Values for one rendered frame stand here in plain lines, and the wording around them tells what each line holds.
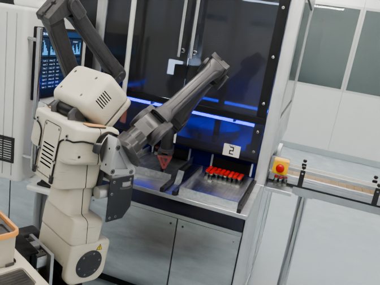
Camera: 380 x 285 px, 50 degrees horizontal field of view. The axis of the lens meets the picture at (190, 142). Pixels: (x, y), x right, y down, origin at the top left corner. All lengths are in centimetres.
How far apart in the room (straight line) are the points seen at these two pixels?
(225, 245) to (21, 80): 128
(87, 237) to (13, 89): 73
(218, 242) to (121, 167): 109
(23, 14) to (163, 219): 123
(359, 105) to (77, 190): 560
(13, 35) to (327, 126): 545
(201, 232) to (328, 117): 465
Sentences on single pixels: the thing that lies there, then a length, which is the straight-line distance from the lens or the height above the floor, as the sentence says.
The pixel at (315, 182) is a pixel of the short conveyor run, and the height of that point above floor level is 93.
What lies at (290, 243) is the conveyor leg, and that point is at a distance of 231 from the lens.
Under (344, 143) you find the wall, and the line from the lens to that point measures 669.
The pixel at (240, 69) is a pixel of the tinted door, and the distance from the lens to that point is 198.
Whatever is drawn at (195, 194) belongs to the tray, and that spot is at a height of 90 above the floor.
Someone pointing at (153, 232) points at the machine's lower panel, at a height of 46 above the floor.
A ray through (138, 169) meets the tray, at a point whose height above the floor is 90.
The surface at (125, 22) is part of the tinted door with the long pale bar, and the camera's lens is 217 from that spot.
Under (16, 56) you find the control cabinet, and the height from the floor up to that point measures 135.
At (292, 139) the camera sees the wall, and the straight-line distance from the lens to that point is 668.
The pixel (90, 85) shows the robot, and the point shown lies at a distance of 131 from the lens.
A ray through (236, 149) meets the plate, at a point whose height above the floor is 103.
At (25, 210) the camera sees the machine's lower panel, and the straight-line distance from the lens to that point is 275.
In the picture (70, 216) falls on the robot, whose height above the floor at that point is 91.
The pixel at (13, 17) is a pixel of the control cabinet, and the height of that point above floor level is 150.
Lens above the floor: 156
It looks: 15 degrees down
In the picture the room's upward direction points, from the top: 9 degrees clockwise
